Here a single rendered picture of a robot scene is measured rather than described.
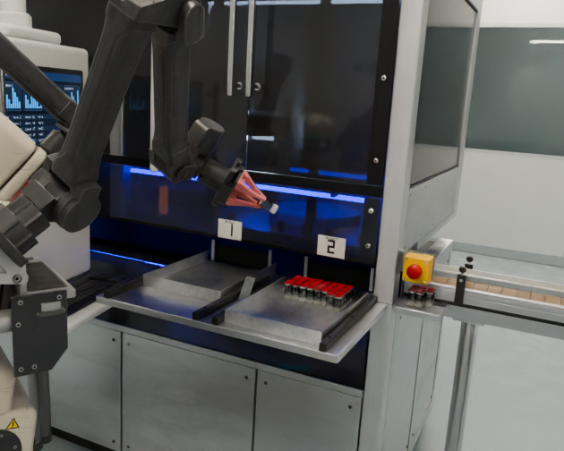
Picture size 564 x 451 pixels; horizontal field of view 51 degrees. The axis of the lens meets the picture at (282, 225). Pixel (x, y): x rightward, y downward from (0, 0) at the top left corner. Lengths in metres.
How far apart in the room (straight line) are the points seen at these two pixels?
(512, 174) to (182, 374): 4.66
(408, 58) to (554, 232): 4.78
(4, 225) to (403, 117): 1.02
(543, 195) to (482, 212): 0.59
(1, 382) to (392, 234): 1.02
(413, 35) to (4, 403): 1.26
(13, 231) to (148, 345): 1.21
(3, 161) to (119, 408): 1.39
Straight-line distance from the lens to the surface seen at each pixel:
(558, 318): 1.76
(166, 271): 1.83
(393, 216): 1.64
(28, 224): 1.04
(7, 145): 1.17
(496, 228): 6.29
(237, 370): 1.99
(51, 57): 1.93
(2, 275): 1.06
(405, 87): 1.62
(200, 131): 1.25
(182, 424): 2.21
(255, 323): 1.44
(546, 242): 6.29
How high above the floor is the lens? 1.43
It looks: 12 degrees down
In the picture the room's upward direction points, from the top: 3 degrees clockwise
